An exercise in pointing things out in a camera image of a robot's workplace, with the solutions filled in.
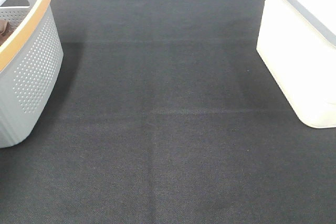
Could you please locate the grey perforated laundry basket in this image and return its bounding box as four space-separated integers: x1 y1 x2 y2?
1 0 64 148

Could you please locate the white plastic storage basket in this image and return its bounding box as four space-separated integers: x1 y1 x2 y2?
256 0 335 129

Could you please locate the brown towel in basket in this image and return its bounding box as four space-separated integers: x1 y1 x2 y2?
0 19 13 45

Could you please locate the black fabric table mat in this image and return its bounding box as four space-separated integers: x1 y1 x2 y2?
1 0 335 223

